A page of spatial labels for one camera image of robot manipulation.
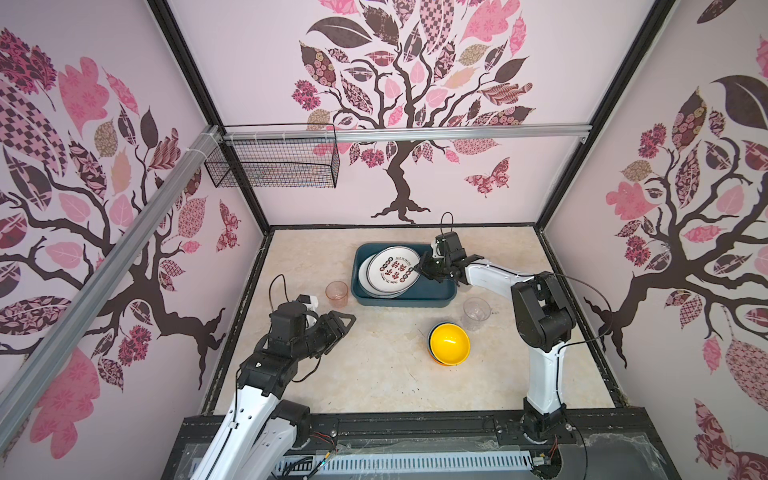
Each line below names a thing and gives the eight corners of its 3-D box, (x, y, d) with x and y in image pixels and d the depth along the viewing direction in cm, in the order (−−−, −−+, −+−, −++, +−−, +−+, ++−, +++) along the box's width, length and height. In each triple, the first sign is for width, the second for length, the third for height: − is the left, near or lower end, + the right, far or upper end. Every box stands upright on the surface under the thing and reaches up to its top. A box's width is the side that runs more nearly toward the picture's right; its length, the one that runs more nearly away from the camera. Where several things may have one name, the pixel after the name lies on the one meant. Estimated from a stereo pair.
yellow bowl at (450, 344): (429, 372, 85) (433, 359, 77) (427, 338, 91) (430, 323, 84) (465, 372, 85) (472, 359, 77) (460, 338, 91) (466, 323, 84)
